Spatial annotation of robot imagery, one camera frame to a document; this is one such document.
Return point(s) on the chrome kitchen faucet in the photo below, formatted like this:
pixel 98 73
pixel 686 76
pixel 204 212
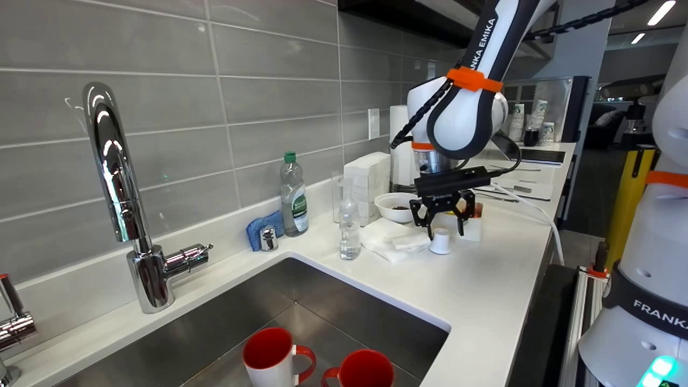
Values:
pixel 151 267

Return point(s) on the white box with utensils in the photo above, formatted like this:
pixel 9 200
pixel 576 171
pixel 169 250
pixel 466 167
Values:
pixel 474 224

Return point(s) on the small white cup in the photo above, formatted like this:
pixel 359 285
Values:
pixel 440 243

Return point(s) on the white napkin stack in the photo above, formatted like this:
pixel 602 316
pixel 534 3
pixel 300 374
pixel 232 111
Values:
pixel 364 179

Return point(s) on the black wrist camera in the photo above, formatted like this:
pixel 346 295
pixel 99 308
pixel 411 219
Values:
pixel 452 180

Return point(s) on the clear plastic water bottle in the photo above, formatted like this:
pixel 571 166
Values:
pixel 350 231

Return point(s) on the green cap dish soap bottle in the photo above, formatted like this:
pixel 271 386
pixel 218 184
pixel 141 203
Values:
pixel 294 195

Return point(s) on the stainless steel sink basin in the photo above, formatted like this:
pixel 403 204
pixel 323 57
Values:
pixel 202 348

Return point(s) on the blue sponge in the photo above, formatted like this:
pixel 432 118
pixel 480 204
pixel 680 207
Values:
pixel 257 224

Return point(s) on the small chrome side tap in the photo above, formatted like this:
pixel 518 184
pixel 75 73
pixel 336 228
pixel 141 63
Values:
pixel 16 323

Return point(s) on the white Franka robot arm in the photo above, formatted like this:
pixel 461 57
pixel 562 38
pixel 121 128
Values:
pixel 642 331

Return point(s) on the chrome sink stopper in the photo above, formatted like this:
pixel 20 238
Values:
pixel 270 238

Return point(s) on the white bowl with dark food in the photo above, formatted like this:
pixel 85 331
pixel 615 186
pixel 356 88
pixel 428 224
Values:
pixel 396 207

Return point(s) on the right red mug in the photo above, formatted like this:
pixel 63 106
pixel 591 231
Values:
pixel 359 369

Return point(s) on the white folded cloth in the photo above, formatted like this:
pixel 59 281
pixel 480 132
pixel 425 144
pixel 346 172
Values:
pixel 395 241

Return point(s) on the paper towel roll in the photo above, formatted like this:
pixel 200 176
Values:
pixel 405 166

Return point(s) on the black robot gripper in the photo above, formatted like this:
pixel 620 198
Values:
pixel 443 203

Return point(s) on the left red and white mug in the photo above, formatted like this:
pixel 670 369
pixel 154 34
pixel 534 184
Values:
pixel 273 360

